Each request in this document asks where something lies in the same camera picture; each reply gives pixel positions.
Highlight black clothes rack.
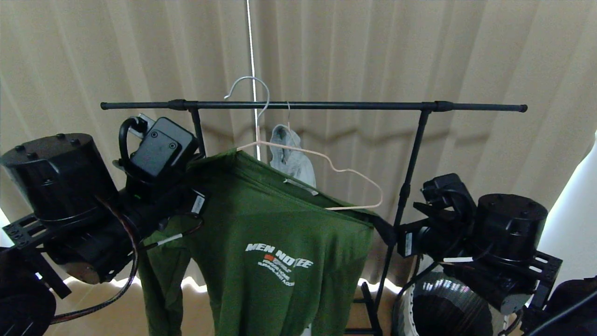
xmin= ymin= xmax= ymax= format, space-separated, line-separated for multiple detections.
xmin=100 ymin=99 xmax=528 ymax=336

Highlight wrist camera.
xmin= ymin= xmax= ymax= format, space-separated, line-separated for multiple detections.
xmin=114 ymin=117 xmax=199 ymax=187
xmin=413 ymin=174 xmax=477 ymax=224

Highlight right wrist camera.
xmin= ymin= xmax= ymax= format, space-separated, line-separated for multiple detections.
xmin=413 ymin=174 xmax=477 ymax=224

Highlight green garment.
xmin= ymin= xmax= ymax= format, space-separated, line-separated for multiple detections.
xmin=138 ymin=148 xmax=390 ymax=336

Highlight white laundry basket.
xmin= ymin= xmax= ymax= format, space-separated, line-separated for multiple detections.
xmin=391 ymin=272 xmax=523 ymax=336

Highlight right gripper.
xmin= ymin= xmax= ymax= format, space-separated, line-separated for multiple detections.
xmin=396 ymin=221 xmax=467 ymax=258

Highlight pale grey shorts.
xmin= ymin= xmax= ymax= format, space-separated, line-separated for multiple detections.
xmin=270 ymin=125 xmax=317 ymax=188

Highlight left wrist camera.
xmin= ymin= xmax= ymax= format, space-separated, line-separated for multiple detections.
xmin=114 ymin=117 xmax=199 ymax=187

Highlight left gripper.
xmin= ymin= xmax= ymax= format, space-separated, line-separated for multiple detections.
xmin=128 ymin=186 xmax=208 ymax=234

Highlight beige curtain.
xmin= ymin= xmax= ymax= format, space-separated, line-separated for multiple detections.
xmin=0 ymin=0 xmax=597 ymax=290

